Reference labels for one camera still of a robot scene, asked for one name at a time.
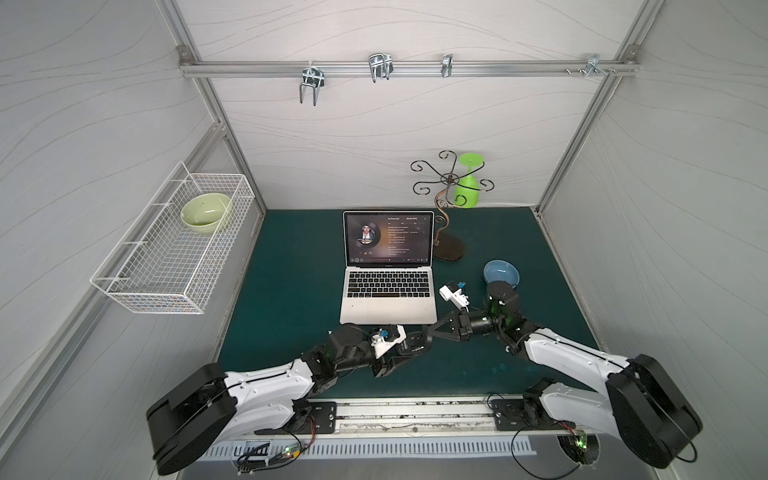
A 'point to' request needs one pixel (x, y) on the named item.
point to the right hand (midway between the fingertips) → (429, 332)
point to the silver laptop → (388, 255)
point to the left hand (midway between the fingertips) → (407, 348)
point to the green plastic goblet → (466, 192)
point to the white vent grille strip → (306, 448)
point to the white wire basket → (171, 257)
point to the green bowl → (203, 212)
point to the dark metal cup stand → (448, 247)
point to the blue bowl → (500, 270)
